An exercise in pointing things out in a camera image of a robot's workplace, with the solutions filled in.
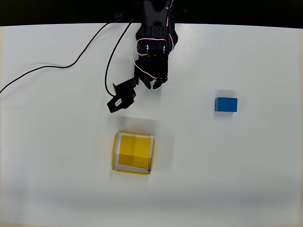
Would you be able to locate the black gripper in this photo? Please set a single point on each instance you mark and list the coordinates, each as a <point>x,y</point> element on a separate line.
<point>151,75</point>

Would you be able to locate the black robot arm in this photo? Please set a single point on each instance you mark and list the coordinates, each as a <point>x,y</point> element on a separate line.
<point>156,21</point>

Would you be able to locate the black wrist-mounted camera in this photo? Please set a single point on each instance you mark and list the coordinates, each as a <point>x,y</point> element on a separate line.
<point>122,99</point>

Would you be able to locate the yellow paper box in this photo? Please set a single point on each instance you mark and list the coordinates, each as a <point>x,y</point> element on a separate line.
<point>135,151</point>

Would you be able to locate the blue cube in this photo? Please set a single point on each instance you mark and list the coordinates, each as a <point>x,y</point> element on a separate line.
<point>226,104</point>

